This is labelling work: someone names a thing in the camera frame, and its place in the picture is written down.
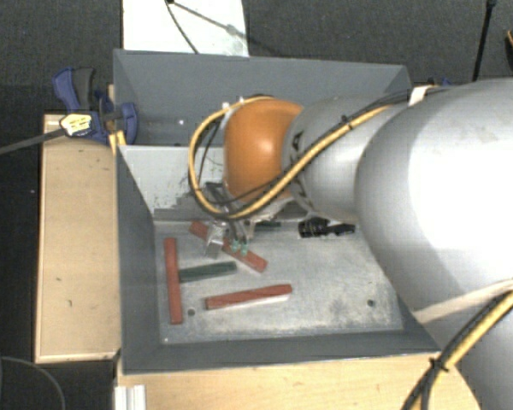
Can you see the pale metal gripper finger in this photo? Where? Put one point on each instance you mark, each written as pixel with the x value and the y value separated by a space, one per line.
pixel 228 238
pixel 214 241

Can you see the dark green flat block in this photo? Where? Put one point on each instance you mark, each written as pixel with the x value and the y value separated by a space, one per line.
pixel 268 226
pixel 207 271

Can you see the red-brown flat block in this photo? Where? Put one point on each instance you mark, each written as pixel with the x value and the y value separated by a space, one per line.
pixel 248 296
pixel 173 280
pixel 252 259

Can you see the grey metal bin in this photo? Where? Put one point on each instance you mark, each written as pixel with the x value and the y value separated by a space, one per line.
pixel 325 280

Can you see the pale wood flat board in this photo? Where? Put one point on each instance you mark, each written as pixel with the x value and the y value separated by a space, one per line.
pixel 77 246

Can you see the black cylinder on white bracket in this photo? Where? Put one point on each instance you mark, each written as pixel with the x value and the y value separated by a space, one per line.
pixel 320 227

